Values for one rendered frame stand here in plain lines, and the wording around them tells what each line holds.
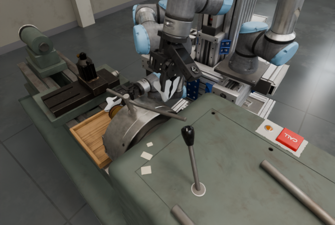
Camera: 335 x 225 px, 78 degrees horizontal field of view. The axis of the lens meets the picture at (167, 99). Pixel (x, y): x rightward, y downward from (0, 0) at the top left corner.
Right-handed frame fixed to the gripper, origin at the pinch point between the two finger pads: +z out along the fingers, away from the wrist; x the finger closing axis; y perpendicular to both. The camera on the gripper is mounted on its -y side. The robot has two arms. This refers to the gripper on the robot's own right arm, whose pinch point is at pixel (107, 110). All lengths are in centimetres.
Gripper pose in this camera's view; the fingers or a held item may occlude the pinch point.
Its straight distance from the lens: 99.0
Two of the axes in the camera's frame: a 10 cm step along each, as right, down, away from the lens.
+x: 0.0, -7.4, -6.7
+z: -7.1, 4.7, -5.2
